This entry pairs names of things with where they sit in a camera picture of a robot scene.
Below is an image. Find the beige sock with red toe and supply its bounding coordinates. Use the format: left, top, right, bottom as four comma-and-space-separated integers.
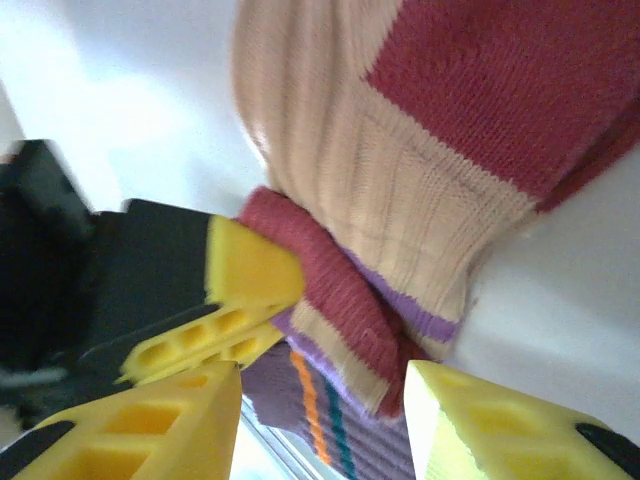
232, 0, 640, 420

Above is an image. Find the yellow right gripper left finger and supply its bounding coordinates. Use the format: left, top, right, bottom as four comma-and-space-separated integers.
0, 360, 244, 480

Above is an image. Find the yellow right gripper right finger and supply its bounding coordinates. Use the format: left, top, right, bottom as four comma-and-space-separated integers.
403, 359, 640, 480

